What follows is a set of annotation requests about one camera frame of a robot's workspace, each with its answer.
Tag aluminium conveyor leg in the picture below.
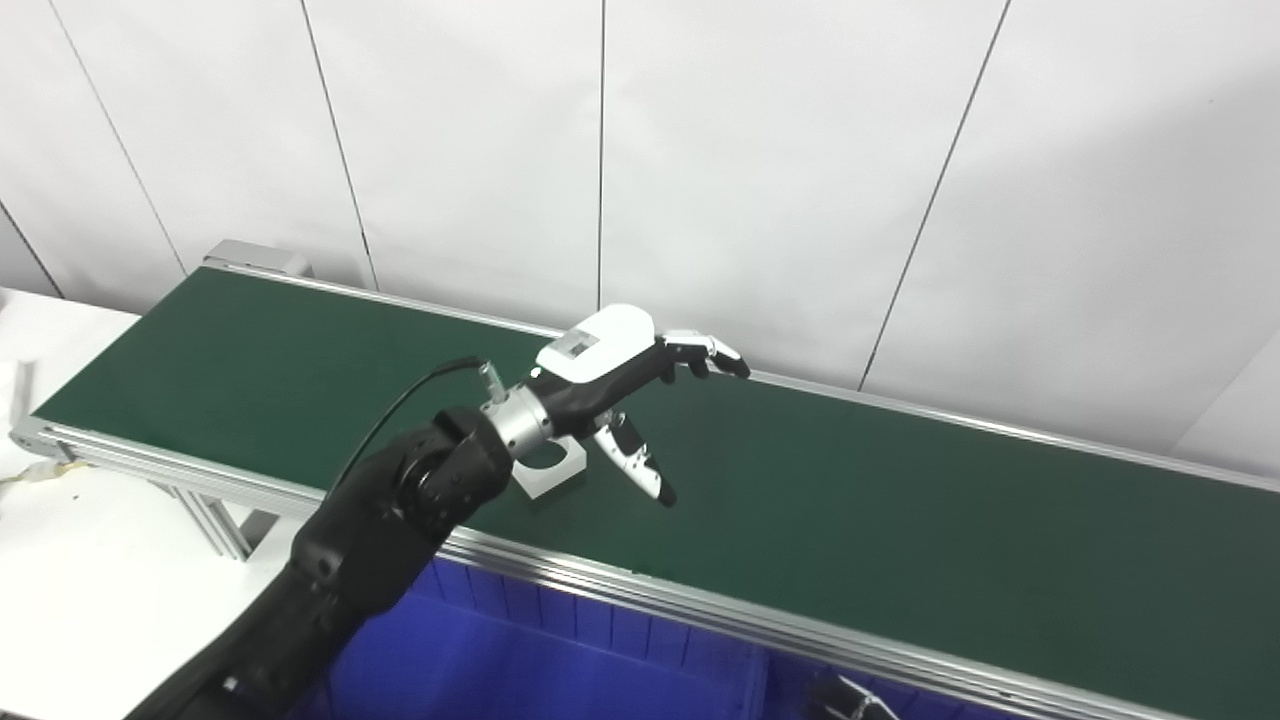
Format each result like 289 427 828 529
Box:
150 478 278 563

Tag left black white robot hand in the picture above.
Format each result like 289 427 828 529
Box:
525 303 751 508

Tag green conveyor belt aluminium frame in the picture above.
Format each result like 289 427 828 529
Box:
10 240 1280 720

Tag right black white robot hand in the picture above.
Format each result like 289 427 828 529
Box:
810 675 901 720

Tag blue plastic bin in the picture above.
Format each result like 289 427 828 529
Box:
300 555 771 720
750 648 1021 720

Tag thin yellowish cable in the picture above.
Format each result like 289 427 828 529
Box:
0 460 77 489

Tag white square part with hole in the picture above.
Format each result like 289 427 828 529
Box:
510 435 589 501

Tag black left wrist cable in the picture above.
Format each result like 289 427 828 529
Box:
325 356 507 496

